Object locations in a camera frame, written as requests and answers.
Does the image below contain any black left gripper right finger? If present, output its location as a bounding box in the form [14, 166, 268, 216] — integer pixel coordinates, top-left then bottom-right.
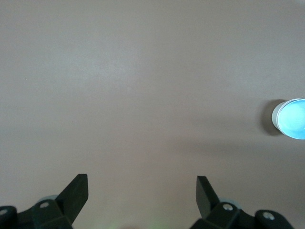
[192, 176, 293, 229]

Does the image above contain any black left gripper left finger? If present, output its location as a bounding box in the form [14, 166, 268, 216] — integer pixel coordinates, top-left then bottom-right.
[0, 174, 90, 229]

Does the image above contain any white bowl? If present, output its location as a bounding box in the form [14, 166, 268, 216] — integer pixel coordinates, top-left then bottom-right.
[271, 99, 286, 131]

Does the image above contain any blue bowl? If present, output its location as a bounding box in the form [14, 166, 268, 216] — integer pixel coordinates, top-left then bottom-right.
[277, 98, 305, 140]

